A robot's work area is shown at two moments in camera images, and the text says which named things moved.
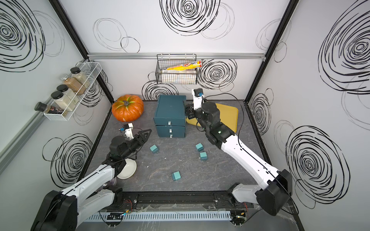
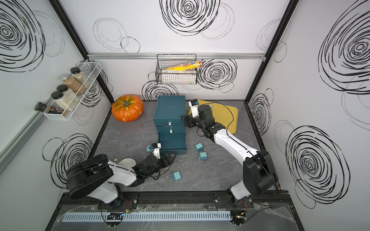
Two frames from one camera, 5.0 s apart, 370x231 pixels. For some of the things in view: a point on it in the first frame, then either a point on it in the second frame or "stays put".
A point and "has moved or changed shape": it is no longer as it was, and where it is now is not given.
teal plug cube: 199,147 stays put
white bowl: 128,170 stays put
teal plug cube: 176,175 stays put
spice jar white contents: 72,96 stays put
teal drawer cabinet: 170,116 has moved or changed shape
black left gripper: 139,141 → 169,161
